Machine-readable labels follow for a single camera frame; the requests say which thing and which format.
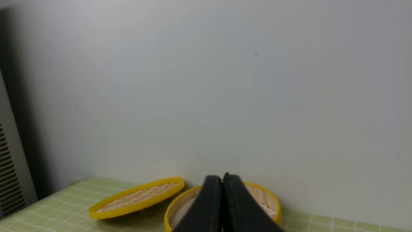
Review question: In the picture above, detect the grey vented appliance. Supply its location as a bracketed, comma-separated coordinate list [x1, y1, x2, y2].
[0, 76, 38, 220]

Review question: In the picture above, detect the yellow rimmed bamboo steamer lid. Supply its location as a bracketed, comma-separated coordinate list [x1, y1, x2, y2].
[88, 177, 184, 220]

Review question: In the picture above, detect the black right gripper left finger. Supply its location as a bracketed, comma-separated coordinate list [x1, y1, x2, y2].
[173, 175, 222, 232]

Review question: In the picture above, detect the yellow rimmed bamboo steamer basket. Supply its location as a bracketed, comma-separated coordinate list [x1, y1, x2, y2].
[164, 182, 284, 232]

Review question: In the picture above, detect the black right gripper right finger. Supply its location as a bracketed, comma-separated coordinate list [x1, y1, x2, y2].
[222, 173, 284, 232]

